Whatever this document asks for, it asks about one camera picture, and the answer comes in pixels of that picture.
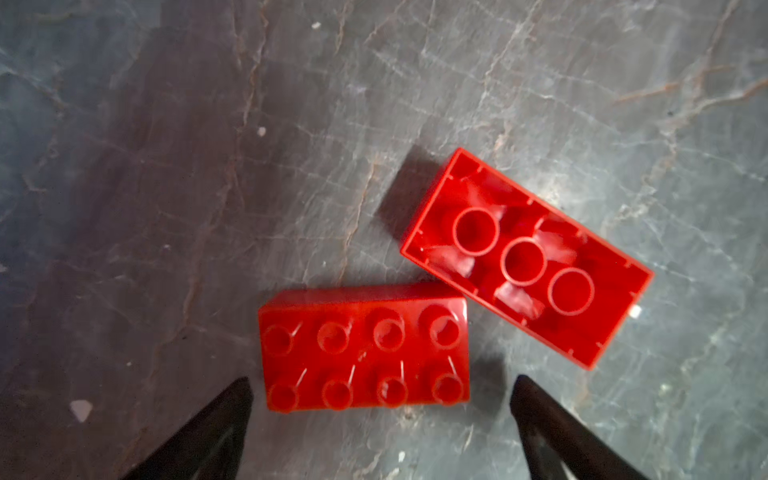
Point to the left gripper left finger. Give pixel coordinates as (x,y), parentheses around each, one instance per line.
(210,445)

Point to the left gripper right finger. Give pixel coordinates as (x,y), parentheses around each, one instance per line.
(555,442)

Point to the red lego cluster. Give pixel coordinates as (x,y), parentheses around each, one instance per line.
(359,347)

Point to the red lego bottom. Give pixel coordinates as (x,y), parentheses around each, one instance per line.
(523,259)

